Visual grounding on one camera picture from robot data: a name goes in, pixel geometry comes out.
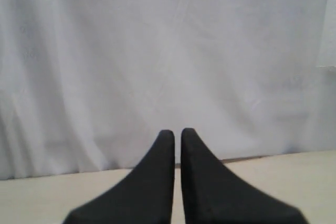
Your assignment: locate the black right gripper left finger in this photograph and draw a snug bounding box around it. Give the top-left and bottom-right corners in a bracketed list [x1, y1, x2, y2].
[64, 130, 175, 224]

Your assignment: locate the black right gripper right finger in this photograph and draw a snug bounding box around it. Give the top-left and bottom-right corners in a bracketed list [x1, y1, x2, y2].
[181, 128, 308, 223]

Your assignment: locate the white backdrop curtain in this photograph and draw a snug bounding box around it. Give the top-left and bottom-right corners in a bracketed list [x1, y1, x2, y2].
[1, 0, 335, 179]

